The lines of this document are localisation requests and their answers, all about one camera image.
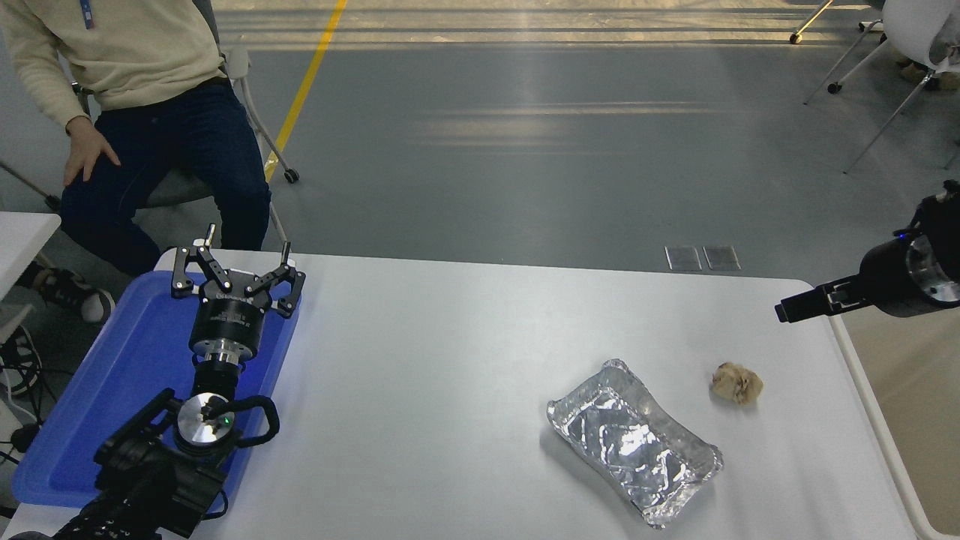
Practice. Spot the crumpled tan paper ball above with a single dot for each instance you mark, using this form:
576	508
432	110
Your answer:
737	383

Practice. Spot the metal chair leg with caster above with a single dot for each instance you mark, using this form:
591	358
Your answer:
811	21

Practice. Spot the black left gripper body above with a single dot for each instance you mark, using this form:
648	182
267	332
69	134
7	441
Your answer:
229	315

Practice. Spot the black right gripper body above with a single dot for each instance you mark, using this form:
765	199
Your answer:
885	281

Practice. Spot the person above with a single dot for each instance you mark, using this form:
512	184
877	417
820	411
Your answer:
135	60

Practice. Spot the grey office chair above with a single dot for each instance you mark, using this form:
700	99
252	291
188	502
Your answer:
172	187

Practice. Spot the white chair with metal legs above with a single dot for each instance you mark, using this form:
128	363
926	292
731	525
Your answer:
911	26

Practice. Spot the crumpled silver foil tray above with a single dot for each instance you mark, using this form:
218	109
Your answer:
630	442

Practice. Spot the metal floor plate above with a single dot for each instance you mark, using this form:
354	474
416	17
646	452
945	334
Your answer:
682	258
721	257

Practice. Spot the black power plug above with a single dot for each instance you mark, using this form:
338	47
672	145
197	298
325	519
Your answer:
26	436

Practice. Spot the blue plastic tray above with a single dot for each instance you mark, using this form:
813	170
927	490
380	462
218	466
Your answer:
112	375

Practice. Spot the large pale bin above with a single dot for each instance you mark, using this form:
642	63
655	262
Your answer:
922	420

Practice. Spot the person's right hand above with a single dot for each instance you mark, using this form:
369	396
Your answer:
88	148

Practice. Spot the tan shoe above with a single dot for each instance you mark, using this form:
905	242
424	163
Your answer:
916	73

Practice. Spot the person's right forearm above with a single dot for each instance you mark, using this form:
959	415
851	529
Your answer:
46	75

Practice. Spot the white side table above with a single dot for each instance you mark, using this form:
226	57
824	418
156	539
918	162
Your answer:
22	240

